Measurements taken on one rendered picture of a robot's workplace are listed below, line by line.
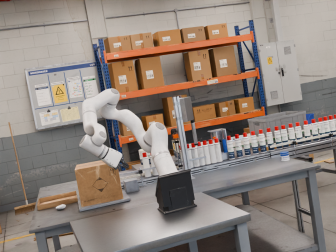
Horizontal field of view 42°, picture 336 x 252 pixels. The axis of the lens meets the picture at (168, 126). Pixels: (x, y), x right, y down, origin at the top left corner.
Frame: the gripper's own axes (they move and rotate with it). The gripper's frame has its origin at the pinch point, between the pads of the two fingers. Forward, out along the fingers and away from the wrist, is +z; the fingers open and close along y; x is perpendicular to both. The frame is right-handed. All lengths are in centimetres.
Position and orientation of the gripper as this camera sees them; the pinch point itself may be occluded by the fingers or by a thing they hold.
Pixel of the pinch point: (125, 165)
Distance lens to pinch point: 277.9
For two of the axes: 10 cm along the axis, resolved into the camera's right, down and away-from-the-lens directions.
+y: -3.9, 8.4, -3.8
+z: 7.8, 5.2, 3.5
